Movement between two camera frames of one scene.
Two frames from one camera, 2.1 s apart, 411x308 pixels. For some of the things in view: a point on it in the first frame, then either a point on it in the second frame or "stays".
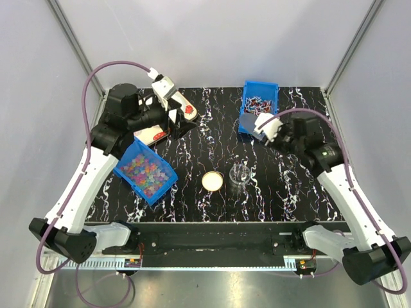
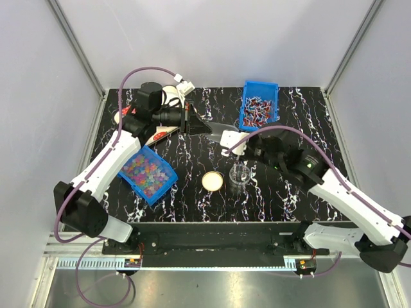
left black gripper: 181,124 → 191,124
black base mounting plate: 218,244 stays
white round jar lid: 212,181 stays
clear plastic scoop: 246,125 → 218,129
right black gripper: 282,128 → 249,142
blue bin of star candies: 146,173 stays
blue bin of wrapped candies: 260,97 stays
